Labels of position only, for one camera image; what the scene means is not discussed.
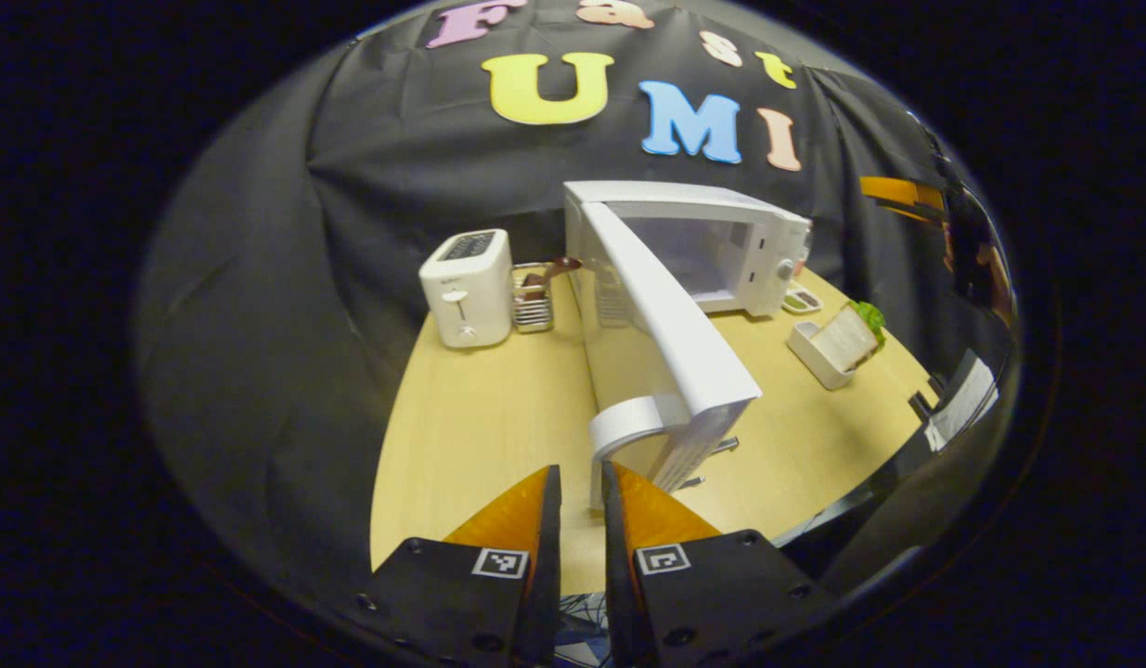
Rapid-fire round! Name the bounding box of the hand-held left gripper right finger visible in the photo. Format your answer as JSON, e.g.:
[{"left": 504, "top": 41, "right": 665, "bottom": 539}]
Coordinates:
[{"left": 600, "top": 461, "right": 838, "bottom": 668}]

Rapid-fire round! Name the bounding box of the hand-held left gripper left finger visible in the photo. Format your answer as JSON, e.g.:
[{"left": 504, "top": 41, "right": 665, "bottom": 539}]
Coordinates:
[{"left": 350, "top": 464, "right": 564, "bottom": 668}]

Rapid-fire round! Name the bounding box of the lettuce sandwich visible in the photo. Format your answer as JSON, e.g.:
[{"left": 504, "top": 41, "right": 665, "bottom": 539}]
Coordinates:
[{"left": 818, "top": 300, "right": 887, "bottom": 372}]

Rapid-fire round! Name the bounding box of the white microwave oven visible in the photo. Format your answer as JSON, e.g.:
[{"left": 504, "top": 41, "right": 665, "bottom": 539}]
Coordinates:
[{"left": 563, "top": 179, "right": 813, "bottom": 511}]

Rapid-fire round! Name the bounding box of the white paper sheet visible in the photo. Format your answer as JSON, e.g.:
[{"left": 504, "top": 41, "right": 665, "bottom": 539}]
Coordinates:
[{"left": 925, "top": 357, "right": 998, "bottom": 453}]

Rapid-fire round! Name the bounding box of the white rectangular dish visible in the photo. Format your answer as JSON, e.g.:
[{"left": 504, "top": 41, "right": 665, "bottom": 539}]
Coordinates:
[{"left": 786, "top": 311, "right": 882, "bottom": 391}]

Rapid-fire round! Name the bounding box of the clear utensil holder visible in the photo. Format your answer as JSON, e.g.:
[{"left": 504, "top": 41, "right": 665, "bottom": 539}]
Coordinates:
[{"left": 510, "top": 263, "right": 557, "bottom": 333}]

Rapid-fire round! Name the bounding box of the white toaster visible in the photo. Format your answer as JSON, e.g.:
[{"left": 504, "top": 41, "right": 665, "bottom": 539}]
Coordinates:
[{"left": 418, "top": 228, "right": 515, "bottom": 350}]

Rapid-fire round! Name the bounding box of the brown utensil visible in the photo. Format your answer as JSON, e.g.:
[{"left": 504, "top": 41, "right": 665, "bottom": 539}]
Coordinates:
[{"left": 520, "top": 257, "right": 583, "bottom": 300}]

